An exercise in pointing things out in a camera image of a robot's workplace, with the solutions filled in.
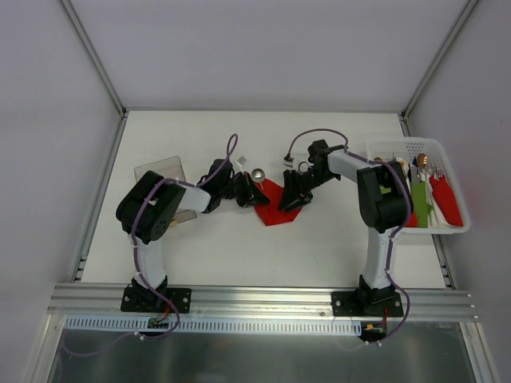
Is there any red paper napkin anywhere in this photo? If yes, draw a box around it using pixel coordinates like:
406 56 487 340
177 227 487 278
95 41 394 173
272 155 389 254
254 179 301 227

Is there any silver spoon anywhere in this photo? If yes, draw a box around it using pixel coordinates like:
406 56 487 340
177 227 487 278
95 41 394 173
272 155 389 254
251 168 266 188

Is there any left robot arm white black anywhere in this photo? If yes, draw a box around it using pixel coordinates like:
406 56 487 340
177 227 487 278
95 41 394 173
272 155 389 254
116 159 270 313

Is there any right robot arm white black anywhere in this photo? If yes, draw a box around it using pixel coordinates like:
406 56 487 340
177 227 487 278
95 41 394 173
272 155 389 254
279 140 414 318

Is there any red rolled napkin left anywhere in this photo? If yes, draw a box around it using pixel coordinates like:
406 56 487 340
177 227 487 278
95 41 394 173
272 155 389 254
406 211 418 227

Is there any red rolled napkin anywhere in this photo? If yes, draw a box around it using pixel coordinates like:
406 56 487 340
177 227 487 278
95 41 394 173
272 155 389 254
406 211 418 227
429 176 464 227

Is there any green rolled napkin middle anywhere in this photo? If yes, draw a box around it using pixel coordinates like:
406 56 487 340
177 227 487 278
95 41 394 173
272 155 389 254
410 176 432 228

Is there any white rolled napkin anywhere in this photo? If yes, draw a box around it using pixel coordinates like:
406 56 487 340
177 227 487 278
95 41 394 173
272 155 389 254
426 184 452 228

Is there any red rolled napkin right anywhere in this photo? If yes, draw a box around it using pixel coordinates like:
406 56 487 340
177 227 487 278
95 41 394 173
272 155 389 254
429 176 464 227

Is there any clear acrylic utensil box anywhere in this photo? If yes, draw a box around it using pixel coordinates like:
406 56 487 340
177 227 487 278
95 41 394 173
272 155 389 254
133 156 196 227

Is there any copper spoon in basket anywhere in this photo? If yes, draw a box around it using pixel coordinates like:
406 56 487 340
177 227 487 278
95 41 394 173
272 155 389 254
416 153 428 172

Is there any white plastic basket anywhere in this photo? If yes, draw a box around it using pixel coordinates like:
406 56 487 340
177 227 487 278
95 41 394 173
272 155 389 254
366 137 471 235

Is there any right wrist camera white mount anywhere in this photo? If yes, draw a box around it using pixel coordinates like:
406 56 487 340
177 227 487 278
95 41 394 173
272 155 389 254
283 154 295 168

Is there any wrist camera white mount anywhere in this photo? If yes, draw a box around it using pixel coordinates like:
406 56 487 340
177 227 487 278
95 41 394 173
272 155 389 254
283 154 295 168
236 156 247 173

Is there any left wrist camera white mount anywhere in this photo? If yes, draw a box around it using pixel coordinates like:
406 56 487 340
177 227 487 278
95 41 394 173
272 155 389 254
236 156 247 173

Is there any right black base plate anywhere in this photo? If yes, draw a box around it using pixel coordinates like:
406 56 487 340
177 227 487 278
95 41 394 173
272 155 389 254
331 290 404 318

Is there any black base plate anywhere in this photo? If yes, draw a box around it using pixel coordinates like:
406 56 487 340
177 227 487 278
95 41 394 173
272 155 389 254
331 290 404 318
120 283 192 314

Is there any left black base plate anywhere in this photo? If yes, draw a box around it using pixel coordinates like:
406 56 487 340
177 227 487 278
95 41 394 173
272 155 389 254
120 283 192 314

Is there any aluminium rail front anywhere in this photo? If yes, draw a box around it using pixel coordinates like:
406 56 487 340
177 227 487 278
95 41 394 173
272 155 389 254
47 282 480 322

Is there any white slotted cable duct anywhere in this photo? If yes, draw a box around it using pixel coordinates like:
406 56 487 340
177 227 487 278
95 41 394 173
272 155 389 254
65 315 362 337

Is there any left aluminium frame post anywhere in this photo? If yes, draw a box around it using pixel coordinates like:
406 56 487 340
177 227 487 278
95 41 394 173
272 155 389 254
59 0 128 116

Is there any aluminium frame post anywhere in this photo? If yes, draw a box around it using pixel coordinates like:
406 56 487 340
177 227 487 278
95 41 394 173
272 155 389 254
59 0 128 116
402 0 480 122

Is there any right aluminium frame post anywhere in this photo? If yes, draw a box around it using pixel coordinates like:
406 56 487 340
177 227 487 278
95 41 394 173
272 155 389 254
402 0 480 122

